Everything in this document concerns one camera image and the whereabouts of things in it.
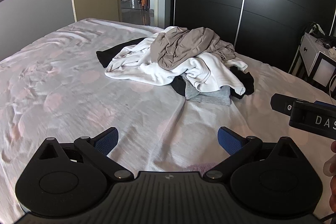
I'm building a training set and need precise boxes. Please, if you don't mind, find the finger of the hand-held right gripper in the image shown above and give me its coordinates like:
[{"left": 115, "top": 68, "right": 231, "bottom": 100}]
[{"left": 270, "top": 93, "right": 296, "bottom": 116}]

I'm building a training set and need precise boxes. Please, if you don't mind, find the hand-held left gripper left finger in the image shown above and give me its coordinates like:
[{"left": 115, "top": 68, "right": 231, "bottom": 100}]
[{"left": 38, "top": 127, "right": 133, "bottom": 182}]

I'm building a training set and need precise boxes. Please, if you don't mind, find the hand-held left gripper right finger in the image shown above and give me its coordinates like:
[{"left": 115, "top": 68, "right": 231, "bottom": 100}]
[{"left": 205, "top": 127, "right": 300, "bottom": 182}]

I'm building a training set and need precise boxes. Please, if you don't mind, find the taupe garment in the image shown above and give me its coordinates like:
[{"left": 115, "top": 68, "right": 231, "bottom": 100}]
[{"left": 150, "top": 27, "right": 237, "bottom": 69}]

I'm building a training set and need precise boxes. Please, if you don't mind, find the person's right hand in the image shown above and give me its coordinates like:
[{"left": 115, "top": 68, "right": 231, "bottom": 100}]
[{"left": 323, "top": 140, "right": 336, "bottom": 214}]

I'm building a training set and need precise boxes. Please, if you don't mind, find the black garment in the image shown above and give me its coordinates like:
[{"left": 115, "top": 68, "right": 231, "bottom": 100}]
[
  {"left": 171, "top": 67, "right": 255, "bottom": 100},
  {"left": 96, "top": 37, "right": 147, "bottom": 68}
]

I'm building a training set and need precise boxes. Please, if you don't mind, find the grey knit garment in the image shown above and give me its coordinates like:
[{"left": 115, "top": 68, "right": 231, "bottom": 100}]
[{"left": 184, "top": 80, "right": 231, "bottom": 106}]

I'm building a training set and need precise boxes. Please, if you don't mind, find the white nightstand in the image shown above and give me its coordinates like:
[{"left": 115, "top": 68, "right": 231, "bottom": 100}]
[{"left": 289, "top": 32, "right": 336, "bottom": 88}]

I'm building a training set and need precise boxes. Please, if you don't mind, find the white sweatshirt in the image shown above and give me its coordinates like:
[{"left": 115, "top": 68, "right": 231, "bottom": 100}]
[{"left": 104, "top": 26, "right": 248, "bottom": 96}]

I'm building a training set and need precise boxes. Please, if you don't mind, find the black wardrobe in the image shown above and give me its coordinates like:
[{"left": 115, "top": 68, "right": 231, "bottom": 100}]
[{"left": 171, "top": 0, "right": 336, "bottom": 75}]

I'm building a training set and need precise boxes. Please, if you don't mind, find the black cable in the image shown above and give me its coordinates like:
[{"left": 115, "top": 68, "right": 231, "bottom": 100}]
[{"left": 318, "top": 213, "right": 336, "bottom": 222}]

